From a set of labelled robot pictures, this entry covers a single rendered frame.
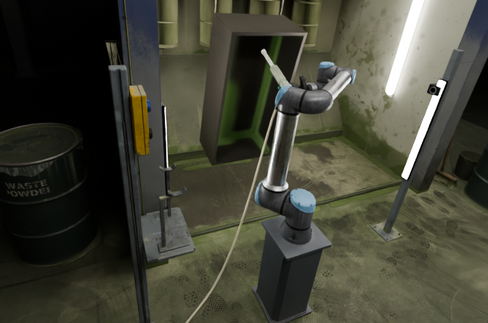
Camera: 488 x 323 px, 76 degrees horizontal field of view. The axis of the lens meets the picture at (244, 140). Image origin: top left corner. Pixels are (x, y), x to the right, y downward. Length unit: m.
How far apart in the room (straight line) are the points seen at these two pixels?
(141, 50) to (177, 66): 2.01
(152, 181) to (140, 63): 0.75
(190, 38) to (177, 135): 1.10
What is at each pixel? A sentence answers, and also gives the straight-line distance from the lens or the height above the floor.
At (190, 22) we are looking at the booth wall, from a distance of 3.72.
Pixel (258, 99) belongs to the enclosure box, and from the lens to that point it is 2.99.
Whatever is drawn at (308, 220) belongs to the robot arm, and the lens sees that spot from 1.83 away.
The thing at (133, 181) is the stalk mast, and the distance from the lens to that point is 1.43.
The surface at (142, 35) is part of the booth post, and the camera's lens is 1.71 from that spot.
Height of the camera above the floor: 1.98
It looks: 28 degrees down
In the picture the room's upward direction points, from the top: 5 degrees clockwise
